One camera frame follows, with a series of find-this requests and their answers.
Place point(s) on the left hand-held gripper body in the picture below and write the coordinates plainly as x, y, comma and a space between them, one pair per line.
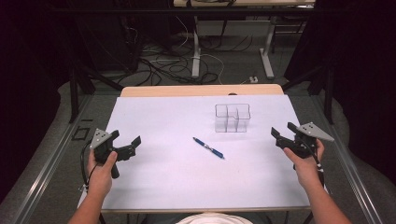
100, 138

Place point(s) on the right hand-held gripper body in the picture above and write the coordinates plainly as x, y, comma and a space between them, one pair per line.
313, 130

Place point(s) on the clear plastic organizer box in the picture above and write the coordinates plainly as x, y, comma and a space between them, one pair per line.
233, 120

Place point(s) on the blue pen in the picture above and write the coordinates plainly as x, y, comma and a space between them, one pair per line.
207, 147

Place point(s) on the person's right hand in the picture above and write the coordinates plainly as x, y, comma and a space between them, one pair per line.
306, 171

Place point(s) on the person's left hand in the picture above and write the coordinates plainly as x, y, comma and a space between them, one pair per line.
100, 179

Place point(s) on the black metal stand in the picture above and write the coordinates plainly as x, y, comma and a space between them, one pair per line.
328, 93
74, 93

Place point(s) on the white power plug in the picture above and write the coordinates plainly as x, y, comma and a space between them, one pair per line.
253, 79

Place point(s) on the black curtain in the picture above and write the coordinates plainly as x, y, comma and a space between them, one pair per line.
364, 77
28, 77

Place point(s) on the white desk leg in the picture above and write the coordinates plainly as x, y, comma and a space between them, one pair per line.
195, 53
266, 59

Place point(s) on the wooden table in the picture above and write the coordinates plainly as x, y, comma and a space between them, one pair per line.
186, 90

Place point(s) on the black horizontal bar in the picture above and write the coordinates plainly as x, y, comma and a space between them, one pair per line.
155, 10

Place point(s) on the aluminium floor rail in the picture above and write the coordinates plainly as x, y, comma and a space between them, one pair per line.
351, 174
46, 168

